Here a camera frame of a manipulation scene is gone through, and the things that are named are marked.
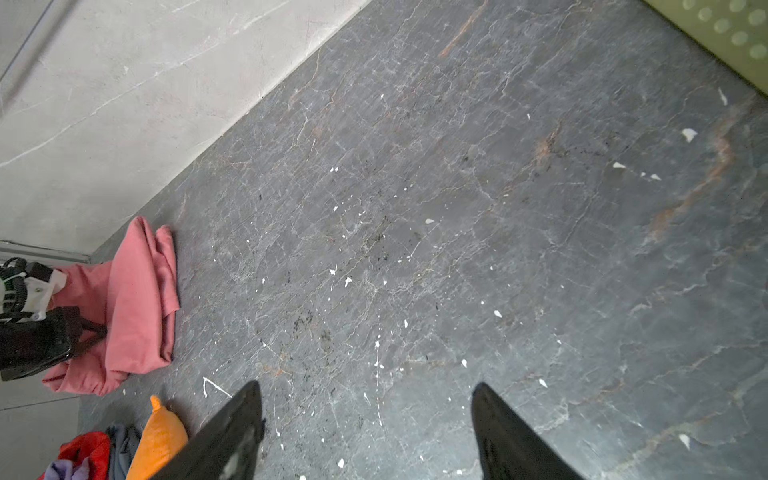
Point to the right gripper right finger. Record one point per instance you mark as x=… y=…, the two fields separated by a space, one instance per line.
x=508 y=447

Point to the orange plush fish toy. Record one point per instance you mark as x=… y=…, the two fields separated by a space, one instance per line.
x=163 y=437

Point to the red folded t shirt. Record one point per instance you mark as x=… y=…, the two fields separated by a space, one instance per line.
x=94 y=446

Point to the green plastic basket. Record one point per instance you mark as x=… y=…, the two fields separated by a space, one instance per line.
x=734 y=31

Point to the pink t shirt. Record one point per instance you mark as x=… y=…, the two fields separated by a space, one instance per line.
x=134 y=296

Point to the purple folded t shirt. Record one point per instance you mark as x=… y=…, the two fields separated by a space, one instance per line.
x=63 y=469

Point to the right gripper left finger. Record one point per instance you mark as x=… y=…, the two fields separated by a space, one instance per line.
x=227 y=446

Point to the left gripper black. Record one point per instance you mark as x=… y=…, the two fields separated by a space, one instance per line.
x=28 y=348

